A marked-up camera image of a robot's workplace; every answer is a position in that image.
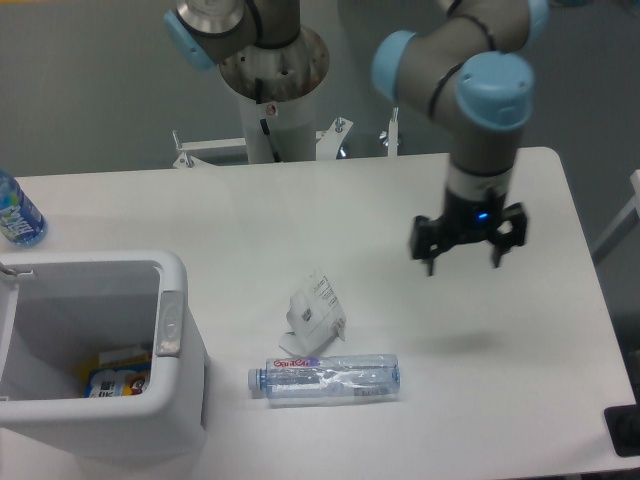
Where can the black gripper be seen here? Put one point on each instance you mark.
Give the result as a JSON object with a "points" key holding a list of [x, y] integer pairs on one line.
{"points": [[466, 221]]}

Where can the white paper wrapper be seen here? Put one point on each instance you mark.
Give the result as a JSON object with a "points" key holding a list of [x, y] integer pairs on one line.
{"points": [[315, 317]]}

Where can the clear plastic bottle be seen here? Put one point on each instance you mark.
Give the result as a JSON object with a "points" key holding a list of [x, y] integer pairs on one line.
{"points": [[311, 378]]}

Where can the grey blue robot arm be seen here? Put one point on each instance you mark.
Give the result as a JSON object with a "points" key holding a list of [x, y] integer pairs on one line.
{"points": [[467, 77]]}

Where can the white plastic trash can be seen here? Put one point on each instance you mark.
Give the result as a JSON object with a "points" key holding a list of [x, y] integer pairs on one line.
{"points": [[59, 311]]}

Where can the white metal stand leg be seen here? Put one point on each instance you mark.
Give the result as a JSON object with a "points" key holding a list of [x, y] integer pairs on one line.
{"points": [[620, 226]]}

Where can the black clamp at table edge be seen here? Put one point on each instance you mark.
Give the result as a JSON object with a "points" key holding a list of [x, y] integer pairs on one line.
{"points": [[623, 427]]}

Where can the colourful snack package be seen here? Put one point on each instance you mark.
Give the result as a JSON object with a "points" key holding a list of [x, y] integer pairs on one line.
{"points": [[117, 373]]}

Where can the blue labelled water bottle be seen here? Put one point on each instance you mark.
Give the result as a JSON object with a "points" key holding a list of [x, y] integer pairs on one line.
{"points": [[22, 224]]}

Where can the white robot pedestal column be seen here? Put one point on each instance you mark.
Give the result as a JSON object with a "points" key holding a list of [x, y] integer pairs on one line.
{"points": [[275, 90]]}

